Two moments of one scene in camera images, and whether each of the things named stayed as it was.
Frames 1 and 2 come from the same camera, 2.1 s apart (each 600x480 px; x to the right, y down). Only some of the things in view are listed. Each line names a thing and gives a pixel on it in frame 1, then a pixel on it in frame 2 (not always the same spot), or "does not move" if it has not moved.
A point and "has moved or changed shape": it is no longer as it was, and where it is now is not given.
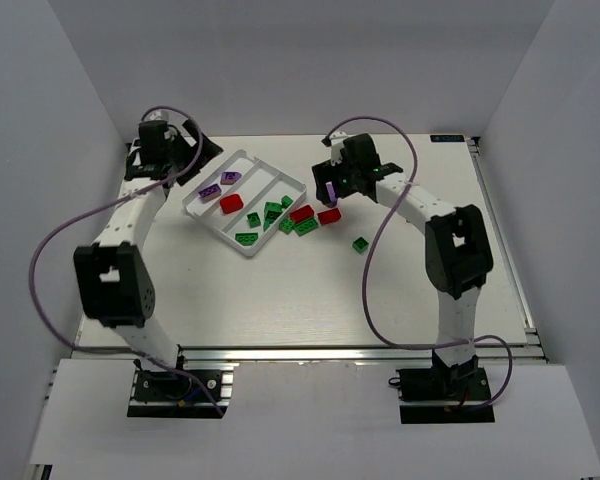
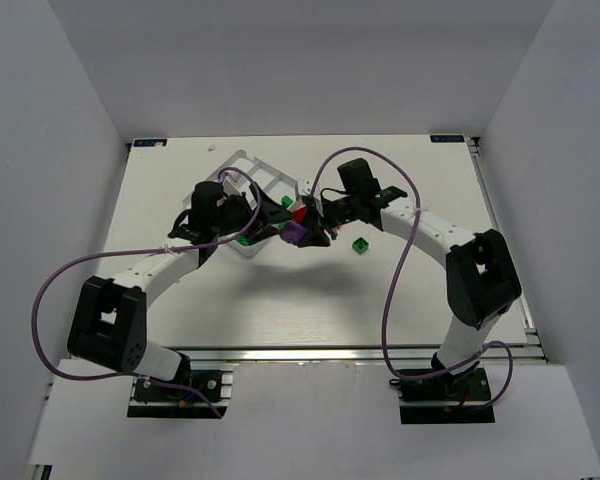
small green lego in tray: x=286 y=201 does not move
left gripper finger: x=188 y=175 -> x=269 y=230
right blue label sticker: x=447 y=138 does not move
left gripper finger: x=209 y=149 -> x=271 y=210
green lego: x=360 y=244 does not move
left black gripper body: x=191 y=151 -> x=253 y=215
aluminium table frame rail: x=341 y=355 does not move
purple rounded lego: x=331 y=191 has moved or changed shape
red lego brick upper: x=302 y=213 does not move
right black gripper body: x=325 y=176 -> x=324 y=215
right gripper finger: x=326 y=172 -> x=316 y=236
